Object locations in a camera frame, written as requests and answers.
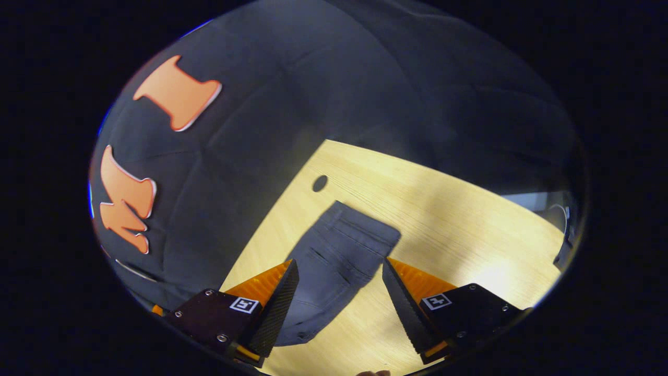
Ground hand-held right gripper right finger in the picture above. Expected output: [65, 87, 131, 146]
[381, 257, 531, 366]

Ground black backdrop cloth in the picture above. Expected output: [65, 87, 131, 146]
[90, 0, 588, 314]

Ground dark grey jeans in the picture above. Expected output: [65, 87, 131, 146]
[273, 201, 403, 347]

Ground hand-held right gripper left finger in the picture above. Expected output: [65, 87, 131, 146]
[166, 259, 301, 368]

